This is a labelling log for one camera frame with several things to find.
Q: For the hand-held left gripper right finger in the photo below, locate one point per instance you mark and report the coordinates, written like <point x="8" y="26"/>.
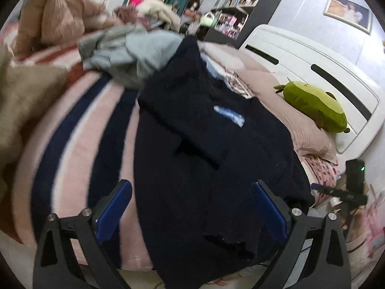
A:
<point x="270" y="210"/>

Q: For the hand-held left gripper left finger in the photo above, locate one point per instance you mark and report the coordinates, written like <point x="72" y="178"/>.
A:
<point x="112" y="210"/>

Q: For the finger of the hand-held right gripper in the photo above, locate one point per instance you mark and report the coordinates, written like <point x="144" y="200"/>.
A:
<point x="326" y="191"/>

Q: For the dark navy shirt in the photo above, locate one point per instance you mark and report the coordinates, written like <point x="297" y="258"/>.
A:
<point x="210" y="156"/>

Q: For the patterned pink bedsheet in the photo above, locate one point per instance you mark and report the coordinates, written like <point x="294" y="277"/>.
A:
<point x="323" y="173"/>

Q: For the pink navy striped blanket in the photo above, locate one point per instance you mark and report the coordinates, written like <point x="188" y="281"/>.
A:
<point x="87" y="144"/>

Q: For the pink pillow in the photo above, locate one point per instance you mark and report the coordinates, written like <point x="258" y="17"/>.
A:
<point x="288" y="114"/>

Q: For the green plush toy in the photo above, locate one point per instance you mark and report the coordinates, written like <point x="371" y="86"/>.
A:
<point x="315" y="105"/>

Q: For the white headboard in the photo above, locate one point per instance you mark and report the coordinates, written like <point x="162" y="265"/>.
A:
<point x="315" y="66"/>

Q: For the tan cloth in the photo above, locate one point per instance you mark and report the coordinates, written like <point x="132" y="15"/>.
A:
<point x="21" y="102"/>

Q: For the light grey garment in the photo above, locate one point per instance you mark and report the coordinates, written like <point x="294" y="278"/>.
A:
<point x="132" y="54"/>

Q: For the beige knit garment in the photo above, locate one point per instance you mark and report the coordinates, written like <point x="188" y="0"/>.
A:
<point x="60" y="18"/>

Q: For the cream fluffy garment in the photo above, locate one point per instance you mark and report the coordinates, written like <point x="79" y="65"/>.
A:
<point x="159" y="13"/>

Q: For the dark bookshelf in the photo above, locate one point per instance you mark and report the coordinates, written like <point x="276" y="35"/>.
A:
<point x="240" y="3"/>

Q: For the framed wall picture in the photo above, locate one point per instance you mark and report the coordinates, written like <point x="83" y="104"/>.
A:
<point x="349" y="12"/>

